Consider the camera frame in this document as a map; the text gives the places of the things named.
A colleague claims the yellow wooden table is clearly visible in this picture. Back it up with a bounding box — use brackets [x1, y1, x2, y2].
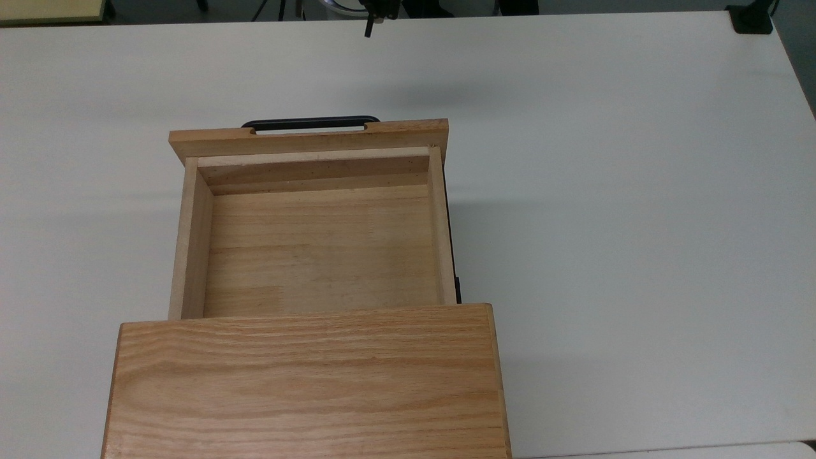
[0, 0, 106, 26]

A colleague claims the wooden drawer with black handle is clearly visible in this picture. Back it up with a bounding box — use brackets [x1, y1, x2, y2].
[168, 115, 461, 321]

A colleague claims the oak wooden drawer cabinet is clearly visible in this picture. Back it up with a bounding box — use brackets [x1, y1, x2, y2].
[101, 303, 513, 459]

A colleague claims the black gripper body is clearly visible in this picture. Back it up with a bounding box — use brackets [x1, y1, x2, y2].
[362, 0, 401, 20]

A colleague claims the black metal drawer handle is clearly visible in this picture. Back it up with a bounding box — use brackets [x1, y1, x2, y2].
[241, 115, 381, 135]

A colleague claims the black square table clamp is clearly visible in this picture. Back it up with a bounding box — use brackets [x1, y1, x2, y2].
[725, 0, 776, 34]

